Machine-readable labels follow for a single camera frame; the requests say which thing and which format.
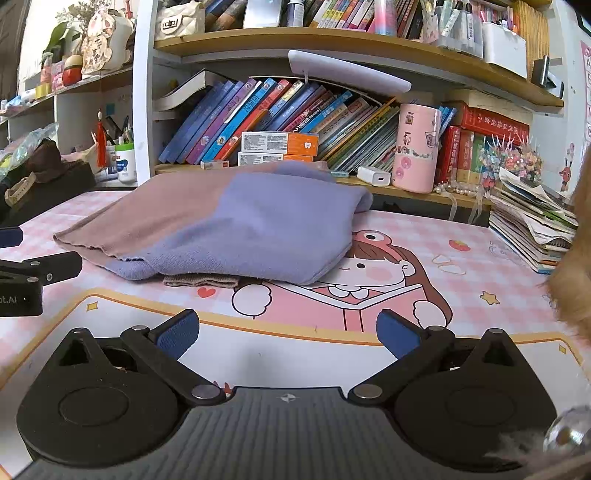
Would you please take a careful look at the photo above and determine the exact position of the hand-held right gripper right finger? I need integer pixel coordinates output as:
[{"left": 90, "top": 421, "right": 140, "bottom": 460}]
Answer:
[{"left": 346, "top": 309, "right": 539, "bottom": 409}]

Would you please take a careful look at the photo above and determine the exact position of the pink cartoon desk mat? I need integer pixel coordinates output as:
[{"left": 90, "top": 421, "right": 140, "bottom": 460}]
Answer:
[{"left": 0, "top": 189, "right": 591, "bottom": 464}]

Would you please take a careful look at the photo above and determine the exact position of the beige strap wristwatch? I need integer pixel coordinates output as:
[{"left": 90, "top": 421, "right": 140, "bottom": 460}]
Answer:
[{"left": 4, "top": 174, "right": 37, "bottom": 206}]

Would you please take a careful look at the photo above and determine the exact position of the thick black paperback book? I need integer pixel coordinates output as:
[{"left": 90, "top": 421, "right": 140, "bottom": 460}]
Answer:
[{"left": 154, "top": 69, "right": 232, "bottom": 112}]

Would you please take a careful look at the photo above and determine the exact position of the pink stickered cylinder canister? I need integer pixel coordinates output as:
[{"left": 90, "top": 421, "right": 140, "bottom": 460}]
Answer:
[{"left": 392, "top": 104, "right": 443, "bottom": 193}]

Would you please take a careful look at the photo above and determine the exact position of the stack of paper booklets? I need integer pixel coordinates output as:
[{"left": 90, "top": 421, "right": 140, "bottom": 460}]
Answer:
[{"left": 488, "top": 168, "right": 580, "bottom": 275}]

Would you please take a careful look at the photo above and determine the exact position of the dark brown cloth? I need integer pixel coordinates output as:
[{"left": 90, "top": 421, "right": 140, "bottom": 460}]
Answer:
[{"left": 25, "top": 138, "right": 63, "bottom": 174}]

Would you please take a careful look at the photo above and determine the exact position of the red tassel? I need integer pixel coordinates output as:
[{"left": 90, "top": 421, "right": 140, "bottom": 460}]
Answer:
[{"left": 92, "top": 110, "right": 107, "bottom": 168}]

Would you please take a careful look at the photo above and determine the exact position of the white blue label pot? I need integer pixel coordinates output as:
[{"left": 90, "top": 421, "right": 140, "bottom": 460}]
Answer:
[{"left": 115, "top": 142, "right": 137, "bottom": 184}]

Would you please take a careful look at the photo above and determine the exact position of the black bag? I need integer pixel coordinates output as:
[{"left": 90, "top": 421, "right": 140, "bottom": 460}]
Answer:
[{"left": 0, "top": 161, "right": 98, "bottom": 222}]

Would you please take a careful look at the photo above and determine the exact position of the thick red dictionary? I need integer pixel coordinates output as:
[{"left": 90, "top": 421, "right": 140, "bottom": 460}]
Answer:
[{"left": 455, "top": 102, "right": 531, "bottom": 140}]

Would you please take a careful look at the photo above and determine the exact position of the red hardcover book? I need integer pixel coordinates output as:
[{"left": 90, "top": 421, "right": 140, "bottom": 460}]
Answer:
[
  {"left": 435, "top": 126, "right": 462, "bottom": 184},
  {"left": 457, "top": 130, "right": 476, "bottom": 185}
]

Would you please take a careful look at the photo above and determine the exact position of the thick yellowed book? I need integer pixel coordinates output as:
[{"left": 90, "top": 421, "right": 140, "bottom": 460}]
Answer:
[{"left": 445, "top": 89, "right": 532, "bottom": 120}]

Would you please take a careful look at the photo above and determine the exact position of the white ceramic ornament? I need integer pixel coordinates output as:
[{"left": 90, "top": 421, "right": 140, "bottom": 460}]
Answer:
[{"left": 81, "top": 9, "right": 134, "bottom": 77}]

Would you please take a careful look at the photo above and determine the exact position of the white storage box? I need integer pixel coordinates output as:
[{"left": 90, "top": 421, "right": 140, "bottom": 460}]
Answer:
[{"left": 482, "top": 22, "right": 528, "bottom": 78}]

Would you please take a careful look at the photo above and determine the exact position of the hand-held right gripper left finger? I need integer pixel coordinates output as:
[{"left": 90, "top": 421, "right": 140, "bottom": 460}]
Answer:
[{"left": 48, "top": 309, "right": 227, "bottom": 409}]

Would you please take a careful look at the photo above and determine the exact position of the bunch of pens and pencils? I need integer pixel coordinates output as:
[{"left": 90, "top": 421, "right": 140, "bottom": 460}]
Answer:
[{"left": 104, "top": 115, "right": 134, "bottom": 148}]

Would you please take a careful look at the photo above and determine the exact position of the clear plastic bag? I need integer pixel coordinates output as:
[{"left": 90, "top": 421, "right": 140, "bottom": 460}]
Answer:
[{"left": 0, "top": 124, "right": 58, "bottom": 171}]

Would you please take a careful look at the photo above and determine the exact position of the pink wall poster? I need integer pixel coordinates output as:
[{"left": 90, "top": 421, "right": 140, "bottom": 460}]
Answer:
[{"left": 577, "top": 39, "right": 591, "bottom": 134}]

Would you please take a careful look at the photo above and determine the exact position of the red round doll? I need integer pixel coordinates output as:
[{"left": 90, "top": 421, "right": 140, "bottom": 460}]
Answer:
[{"left": 62, "top": 54, "right": 84, "bottom": 86}]

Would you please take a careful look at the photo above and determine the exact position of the green leafy plant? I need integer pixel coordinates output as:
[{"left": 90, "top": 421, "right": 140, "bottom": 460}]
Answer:
[{"left": 44, "top": 21, "right": 70, "bottom": 57}]

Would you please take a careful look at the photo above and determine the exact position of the clear glass ball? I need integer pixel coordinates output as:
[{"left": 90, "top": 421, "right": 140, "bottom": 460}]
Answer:
[{"left": 544, "top": 406, "right": 588, "bottom": 457}]

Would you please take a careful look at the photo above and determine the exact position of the shelf row of paperbacks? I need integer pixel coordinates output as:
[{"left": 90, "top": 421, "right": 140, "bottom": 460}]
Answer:
[{"left": 203, "top": 0, "right": 426, "bottom": 38}]

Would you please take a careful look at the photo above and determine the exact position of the white wooden bookshelf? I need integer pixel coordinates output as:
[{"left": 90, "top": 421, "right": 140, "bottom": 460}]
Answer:
[{"left": 0, "top": 0, "right": 566, "bottom": 227}]

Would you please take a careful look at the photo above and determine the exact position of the purple and mauve sweater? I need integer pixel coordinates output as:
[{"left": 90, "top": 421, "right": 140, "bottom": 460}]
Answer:
[{"left": 53, "top": 161, "right": 374, "bottom": 288}]

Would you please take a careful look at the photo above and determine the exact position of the pearl bead string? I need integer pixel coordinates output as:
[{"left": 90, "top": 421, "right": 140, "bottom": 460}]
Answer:
[{"left": 434, "top": 181, "right": 481, "bottom": 197}]

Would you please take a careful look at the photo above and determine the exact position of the row of children's books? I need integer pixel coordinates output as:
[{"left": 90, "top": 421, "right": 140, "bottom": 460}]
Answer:
[{"left": 159, "top": 78, "right": 458, "bottom": 174}]

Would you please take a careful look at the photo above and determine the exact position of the clear holder of markers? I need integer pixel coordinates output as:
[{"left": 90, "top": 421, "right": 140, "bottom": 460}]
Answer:
[{"left": 434, "top": 0, "right": 485, "bottom": 58}]

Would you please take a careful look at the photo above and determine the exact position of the tan fluffy fur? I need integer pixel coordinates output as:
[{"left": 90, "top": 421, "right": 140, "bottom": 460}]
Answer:
[{"left": 545, "top": 152, "right": 591, "bottom": 324}]

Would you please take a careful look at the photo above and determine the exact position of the pink blue gradient bottle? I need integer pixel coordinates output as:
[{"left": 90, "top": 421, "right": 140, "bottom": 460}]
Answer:
[{"left": 373, "top": 0, "right": 398, "bottom": 37}]

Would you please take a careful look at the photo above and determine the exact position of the white charger plug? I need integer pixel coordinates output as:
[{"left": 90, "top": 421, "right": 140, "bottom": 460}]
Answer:
[{"left": 358, "top": 166, "right": 392, "bottom": 187}]

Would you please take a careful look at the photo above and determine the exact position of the black clip device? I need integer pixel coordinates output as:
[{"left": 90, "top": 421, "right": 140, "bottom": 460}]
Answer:
[{"left": 534, "top": 55, "right": 565, "bottom": 88}]

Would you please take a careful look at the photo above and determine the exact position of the orange white toothpaste box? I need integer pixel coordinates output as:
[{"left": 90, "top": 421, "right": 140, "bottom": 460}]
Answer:
[
  {"left": 238, "top": 152, "right": 317, "bottom": 168},
  {"left": 241, "top": 131, "right": 320, "bottom": 156}
]

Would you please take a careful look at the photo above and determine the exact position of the colourful paper star bouquet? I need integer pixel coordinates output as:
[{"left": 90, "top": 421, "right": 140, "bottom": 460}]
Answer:
[{"left": 480, "top": 136, "right": 543, "bottom": 190}]

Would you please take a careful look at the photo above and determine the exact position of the sheer white ribbon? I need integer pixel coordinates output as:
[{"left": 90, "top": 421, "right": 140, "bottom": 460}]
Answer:
[{"left": 450, "top": 189, "right": 491, "bottom": 227}]

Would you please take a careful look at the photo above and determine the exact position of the silver grey folder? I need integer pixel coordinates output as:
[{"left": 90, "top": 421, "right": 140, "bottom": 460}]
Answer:
[{"left": 242, "top": 0, "right": 283, "bottom": 29}]

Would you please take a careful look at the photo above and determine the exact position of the white desk lamp head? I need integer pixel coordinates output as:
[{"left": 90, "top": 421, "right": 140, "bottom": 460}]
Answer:
[{"left": 287, "top": 50, "right": 413, "bottom": 95}]

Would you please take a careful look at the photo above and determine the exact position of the white quilted handbag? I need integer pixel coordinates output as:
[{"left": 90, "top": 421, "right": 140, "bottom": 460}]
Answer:
[{"left": 154, "top": 2, "right": 206, "bottom": 42}]

